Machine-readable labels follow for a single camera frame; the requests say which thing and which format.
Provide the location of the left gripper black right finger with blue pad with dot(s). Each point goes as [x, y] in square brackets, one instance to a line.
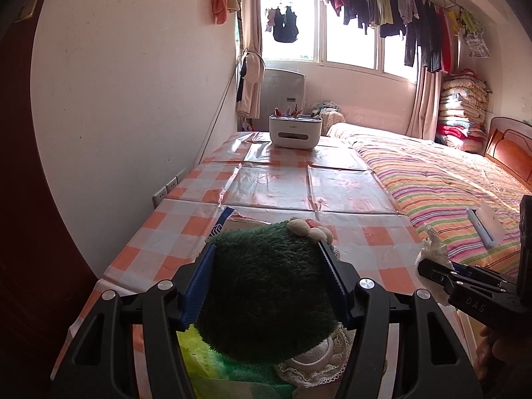
[431, 361]

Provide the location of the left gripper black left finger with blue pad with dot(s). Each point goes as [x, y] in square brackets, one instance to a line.
[99, 362]

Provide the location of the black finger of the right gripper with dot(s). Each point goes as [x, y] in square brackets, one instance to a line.
[473, 279]

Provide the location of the yellow green plastic bag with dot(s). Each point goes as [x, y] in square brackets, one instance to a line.
[214, 375]

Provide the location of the dark green plush toy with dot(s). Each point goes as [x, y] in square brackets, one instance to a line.
[266, 300]

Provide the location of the white blue medicine box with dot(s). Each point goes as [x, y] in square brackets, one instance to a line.
[231, 220]

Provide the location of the person's right hand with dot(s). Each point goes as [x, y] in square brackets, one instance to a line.
[513, 351]

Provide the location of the crumpled white tissue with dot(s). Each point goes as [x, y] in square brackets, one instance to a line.
[435, 250]

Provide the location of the blue white lint roller case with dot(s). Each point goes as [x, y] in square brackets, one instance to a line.
[487, 225]

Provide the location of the striped colourful bedspread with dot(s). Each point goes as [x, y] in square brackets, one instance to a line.
[435, 185]

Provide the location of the wooden bed headboard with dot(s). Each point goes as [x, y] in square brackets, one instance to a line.
[509, 146]

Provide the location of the beige right curtain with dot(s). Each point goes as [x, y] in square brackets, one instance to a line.
[424, 116]

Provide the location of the beige curtain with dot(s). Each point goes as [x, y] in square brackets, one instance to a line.
[252, 66]
[424, 116]

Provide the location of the stack of folded quilts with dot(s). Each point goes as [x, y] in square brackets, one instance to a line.
[463, 104]

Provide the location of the white desk organizer box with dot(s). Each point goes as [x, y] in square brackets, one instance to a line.
[300, 133]

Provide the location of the hanging clothes row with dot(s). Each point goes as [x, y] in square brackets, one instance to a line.
[408, 33]

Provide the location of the white floor air conditioner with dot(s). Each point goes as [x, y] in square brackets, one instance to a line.
[280, 89]

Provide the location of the beige left curtain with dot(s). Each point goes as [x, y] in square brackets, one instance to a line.
[252, 66]

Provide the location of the dark garment outside window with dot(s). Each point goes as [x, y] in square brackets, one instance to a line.
[285, 28]

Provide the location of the wall power sockets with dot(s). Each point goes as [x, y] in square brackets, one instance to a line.
[173, 183]

